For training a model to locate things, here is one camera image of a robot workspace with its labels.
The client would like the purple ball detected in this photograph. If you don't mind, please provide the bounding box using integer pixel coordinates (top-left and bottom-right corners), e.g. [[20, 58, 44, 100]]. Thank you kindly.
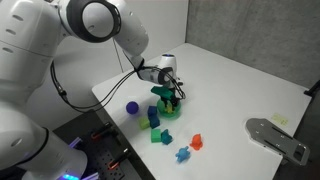
[[125, 100, 140, 116]]

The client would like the black bracket at table edge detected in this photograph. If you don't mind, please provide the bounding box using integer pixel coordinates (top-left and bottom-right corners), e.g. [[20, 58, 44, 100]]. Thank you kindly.
[[303, 79, 320, 98]]

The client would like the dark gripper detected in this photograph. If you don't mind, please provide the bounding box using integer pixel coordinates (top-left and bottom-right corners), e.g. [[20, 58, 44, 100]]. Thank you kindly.
[[150, 85, 180, 110]]

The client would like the lime green foam cube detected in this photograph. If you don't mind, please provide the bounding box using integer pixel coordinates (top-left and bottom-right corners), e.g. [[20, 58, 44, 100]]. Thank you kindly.
[[138, 116, 151, 131]]

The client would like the blue toy animal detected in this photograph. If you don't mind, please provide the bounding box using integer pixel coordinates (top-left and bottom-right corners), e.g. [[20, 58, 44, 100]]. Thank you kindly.
[[175, 145, 191, 164]]

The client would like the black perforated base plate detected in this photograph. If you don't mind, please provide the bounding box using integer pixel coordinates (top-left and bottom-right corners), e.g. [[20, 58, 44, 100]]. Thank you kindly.
[[52, 109, 156, 180]]

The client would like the orange toy animal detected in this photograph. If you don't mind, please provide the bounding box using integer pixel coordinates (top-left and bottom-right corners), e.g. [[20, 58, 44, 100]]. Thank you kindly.
[[189, 133, 205, 152]]

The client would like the grey metal plate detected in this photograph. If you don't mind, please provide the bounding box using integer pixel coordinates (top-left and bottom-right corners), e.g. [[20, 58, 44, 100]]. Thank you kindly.
[[245, 117, 311, 167]]

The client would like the green bowl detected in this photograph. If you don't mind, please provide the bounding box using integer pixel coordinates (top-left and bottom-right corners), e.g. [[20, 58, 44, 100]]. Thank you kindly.
[[156, 98, 183, 120]]

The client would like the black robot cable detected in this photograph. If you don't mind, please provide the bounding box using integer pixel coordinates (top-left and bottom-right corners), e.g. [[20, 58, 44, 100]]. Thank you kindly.
[[49, 36, 187, 114]]

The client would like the dark blue foam cube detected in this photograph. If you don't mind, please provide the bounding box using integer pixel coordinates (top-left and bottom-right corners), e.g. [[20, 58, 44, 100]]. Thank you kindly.
[[148, 115, 161, 130]]

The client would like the orange black clamp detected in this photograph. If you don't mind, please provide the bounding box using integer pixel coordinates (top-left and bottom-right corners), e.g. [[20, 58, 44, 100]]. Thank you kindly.
[[90, 121, 118, 140], [107, 147, 132, 172]]

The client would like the yellow sticky note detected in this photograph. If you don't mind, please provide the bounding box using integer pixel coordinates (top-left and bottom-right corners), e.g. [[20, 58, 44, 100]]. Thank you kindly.
[[270, 112, 290, 127]]

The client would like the yellow spiky toy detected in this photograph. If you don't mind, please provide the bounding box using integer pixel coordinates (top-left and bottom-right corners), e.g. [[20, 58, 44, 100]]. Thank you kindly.
[[165, 103, 176, 114]]

